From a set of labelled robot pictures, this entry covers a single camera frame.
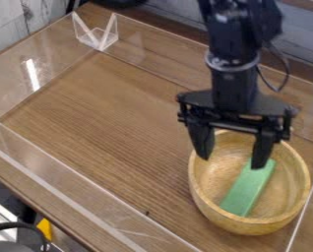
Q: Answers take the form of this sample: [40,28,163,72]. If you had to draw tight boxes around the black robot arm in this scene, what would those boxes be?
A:
[176,0,297,169]

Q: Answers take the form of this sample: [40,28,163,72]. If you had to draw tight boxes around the brown wooden bowl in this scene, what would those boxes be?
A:
[188,130,311,236]

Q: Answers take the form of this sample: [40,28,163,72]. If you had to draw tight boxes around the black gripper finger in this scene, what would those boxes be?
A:
[188,123,214,160]
[251,129,275,169]

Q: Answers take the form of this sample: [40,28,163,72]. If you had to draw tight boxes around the clear acrylic corner bracket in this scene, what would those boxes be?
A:
[71,13,118,52]

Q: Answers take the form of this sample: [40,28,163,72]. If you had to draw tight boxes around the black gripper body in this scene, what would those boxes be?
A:
[176,65,301,142]

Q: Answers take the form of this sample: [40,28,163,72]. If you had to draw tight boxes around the clear acrylic tray wall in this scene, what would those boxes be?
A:
[0,6,313,252]

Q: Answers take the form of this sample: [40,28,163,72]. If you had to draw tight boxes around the yellow label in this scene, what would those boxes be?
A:
[37,218,52,241]

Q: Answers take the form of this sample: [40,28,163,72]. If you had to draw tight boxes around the black cable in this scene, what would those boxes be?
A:
[0,221,51,252]

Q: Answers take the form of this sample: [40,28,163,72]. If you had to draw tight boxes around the green rectangular block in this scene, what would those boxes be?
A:
[219,158,275,217]

